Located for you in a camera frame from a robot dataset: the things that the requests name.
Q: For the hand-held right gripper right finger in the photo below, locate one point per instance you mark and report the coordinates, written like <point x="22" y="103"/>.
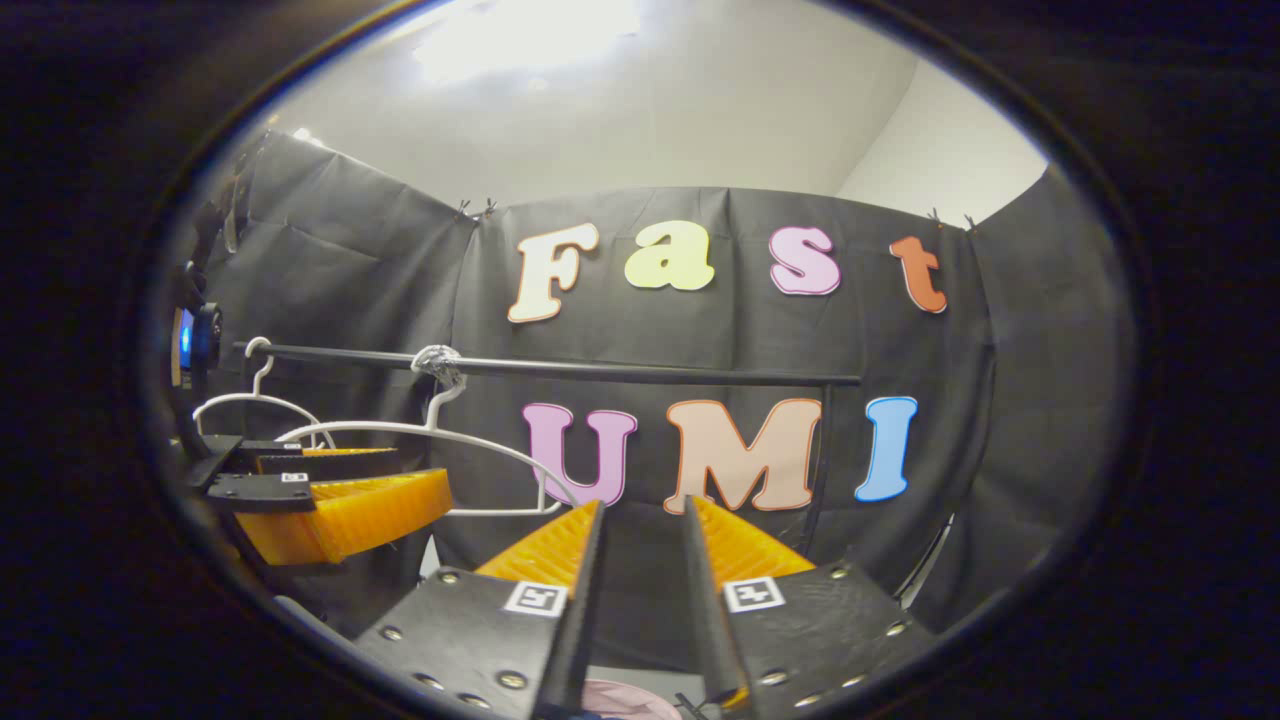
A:
<point x="712" y="620"/>

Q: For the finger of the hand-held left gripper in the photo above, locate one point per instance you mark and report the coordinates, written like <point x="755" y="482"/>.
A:
<point x="330" y="463"/>
<point x="350" y="515"/>

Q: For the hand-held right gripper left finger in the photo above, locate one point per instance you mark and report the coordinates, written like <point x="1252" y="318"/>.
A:
<point x="577" y="620"/>

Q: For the pink laundry hamper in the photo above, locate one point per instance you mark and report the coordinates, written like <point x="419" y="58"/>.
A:
<point x="625" y="695"/>

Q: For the plain white hanger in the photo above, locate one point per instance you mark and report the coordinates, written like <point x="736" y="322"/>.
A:
<point x="258" y="397"/>

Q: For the white hanger with taped hook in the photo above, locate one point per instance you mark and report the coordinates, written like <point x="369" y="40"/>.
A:
<point x="440" y="365"/>

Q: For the black clothes rail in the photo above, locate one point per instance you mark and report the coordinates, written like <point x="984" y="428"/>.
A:
<point x="650" y="372"/>

